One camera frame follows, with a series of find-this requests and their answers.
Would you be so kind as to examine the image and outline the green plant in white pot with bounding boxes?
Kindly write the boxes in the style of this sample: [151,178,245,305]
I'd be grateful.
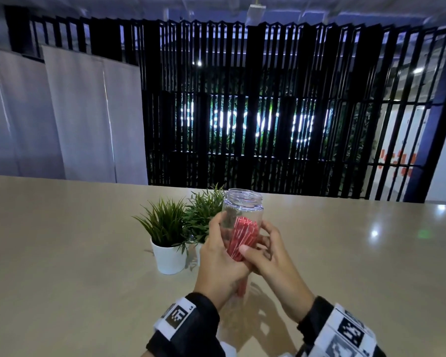
[133,198,189,275]
[184,184,227,268]

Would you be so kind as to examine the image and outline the person's left hand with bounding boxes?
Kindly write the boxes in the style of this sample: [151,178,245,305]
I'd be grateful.
[193,211,252,311]

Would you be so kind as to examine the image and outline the dark blue pillar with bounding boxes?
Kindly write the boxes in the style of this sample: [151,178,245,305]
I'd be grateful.
[403,20,446,204]

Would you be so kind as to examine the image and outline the white ceiling fixture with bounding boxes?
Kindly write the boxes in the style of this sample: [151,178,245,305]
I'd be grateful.
[245,3,267,26]

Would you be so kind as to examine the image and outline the person's right hand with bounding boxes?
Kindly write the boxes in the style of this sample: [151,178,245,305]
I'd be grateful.
[238,220,317,324]

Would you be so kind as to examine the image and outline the white fabric panel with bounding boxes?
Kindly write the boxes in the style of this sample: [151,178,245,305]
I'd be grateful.
[102,57,149,186]
[41,44,116,183]
[0,46,66,180]

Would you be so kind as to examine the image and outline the black wrist strap marker tags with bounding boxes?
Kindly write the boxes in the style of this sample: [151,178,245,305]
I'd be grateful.
[146,292,227,357]
[297,297,387,357]

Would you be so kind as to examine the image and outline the black slatted partition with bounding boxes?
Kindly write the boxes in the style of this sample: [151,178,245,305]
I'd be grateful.
[4,5,446,203]

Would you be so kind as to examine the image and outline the bundle of red sticks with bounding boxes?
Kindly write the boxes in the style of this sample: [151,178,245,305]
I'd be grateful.
[227,216,260,296]

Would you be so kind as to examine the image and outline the glowing white sign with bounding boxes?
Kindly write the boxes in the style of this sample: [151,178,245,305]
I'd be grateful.
[180,94,334,146]

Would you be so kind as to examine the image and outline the clear plastic jar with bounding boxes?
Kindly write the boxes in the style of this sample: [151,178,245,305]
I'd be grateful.
[220,189,264,297]

